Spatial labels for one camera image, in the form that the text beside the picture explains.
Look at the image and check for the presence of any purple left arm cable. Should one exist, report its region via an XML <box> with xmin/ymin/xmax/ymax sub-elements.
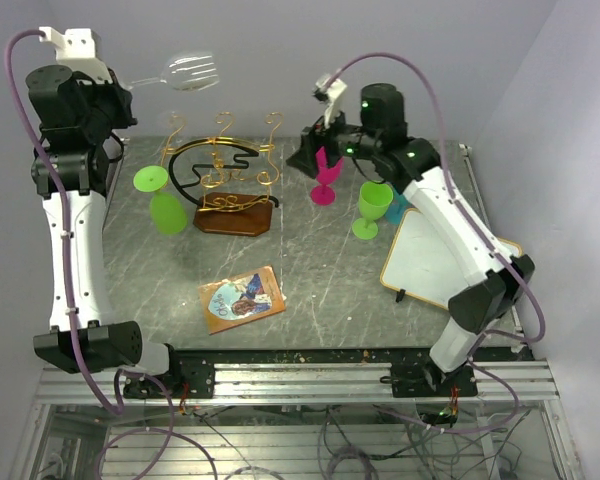
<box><xmin>4</xmin><ymin>28</ymin><xmax>219</xmax><ymax>480</ymax></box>

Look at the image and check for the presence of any pink plastic wine glass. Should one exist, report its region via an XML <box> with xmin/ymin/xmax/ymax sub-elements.
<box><xmin>310</xmin><ymin>148</ymin><xmax>343</xmax><ymax>206</ymax></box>

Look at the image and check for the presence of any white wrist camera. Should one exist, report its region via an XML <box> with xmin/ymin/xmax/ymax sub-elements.
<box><xmin>39</xmin><ymin>26</ymin><xmax>112</xmax><ymax>84</ymax></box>
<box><xmin>313</xmin><ymin>74</ymin><xmax>347</xmax><ymax>129</ymax></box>

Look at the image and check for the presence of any aluminium extrusion rail base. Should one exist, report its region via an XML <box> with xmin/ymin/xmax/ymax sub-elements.
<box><xmin>33</xmin><ymin>360</ymin><xmax>560</xmax><ymax>406</ymax></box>

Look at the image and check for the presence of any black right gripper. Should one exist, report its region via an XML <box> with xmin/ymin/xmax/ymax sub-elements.
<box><xmin>286</xmin><ymin>98</ymin><xmax>381</xmax><ymax>178</ymax></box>

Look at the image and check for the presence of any clear wine glass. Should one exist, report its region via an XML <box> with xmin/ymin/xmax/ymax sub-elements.
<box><xmin>125</xmin><ymin>51</ymin><xmax>220</xmax><ymax>92</ymax></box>

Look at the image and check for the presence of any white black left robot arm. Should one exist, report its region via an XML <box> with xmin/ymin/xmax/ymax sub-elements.
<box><xmin>26</xmin><ymin>65</ymin><xmax>185</xmax><ymax>397</ymax></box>

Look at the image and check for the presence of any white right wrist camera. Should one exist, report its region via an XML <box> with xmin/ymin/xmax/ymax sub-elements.
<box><xmin>313</xmin><ymin>74</ymin><xmax>347</xmax><ymax>129</ymax></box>

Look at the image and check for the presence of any clear glass hanging on rack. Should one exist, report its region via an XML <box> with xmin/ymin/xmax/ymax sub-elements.
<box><xmin>157</xmin><ymin>110</ymin><xmax>187</xmax><ymax>134</ymax></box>

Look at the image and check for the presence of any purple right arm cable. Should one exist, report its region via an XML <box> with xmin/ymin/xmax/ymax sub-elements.
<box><xmin>324</xmin><ymin>52</ymin><xmax>548</xmax><ymax>434</ymax></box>

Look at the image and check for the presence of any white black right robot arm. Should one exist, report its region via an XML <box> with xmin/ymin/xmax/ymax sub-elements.
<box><xmin>287</xmin><ymin>80</ymin><xmax>535</xmax><ymax>396</ymax></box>

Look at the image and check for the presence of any gold wire wine glass rack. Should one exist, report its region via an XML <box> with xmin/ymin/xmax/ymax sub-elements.
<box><xmin>160</xmin><ymin>111</ymin><xmax>284</xmax><ymax>237</ymax></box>

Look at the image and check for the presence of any light green plastic wine glass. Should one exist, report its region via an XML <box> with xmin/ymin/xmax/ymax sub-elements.
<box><xmin>133</xmin><ymin>165</ymin><xmax>188</xmax><ymax>235</ymax></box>

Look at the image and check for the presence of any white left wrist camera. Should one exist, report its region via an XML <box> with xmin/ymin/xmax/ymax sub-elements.
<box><xmin>39</xmin><ymin>26</ymin><xmax>112</xmax><ymax>84</ymax></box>

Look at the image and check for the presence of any small framed whiteboard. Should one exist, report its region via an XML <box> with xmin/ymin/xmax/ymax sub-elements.
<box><xmin>380</xmin><ymin>209</ymin><xmax>521</xmax><ymax>309</ymax></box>

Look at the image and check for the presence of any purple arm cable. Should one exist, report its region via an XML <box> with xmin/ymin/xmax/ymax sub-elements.
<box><xmin>4</xmin><ymin>28</ymin><xmax>219</xmax><ymax>480</ymax></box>
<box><xmin>324</xmin><ymin>52</ymin><xmax>548</xmax><ymax>434</ymax></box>

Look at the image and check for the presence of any Othello picture book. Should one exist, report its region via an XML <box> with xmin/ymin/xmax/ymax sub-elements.
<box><xmin>198</xmin><ymin>265</ymin><xmax>286</xmax><ymax>335</ymax></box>

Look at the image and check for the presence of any blue plastic wine glass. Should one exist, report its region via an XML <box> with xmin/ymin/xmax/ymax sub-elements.
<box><xmin>385</xmin><ymin>193</ymin><xmax>409</xmax><ymax>225</ymax></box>

